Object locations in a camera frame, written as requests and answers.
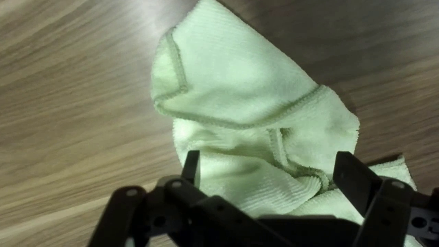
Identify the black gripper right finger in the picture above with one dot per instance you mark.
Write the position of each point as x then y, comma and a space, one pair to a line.
389, 214

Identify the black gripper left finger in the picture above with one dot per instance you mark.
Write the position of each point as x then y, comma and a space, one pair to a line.
183, 214

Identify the pale cream towel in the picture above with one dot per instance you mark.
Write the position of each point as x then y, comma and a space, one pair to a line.
238, 69

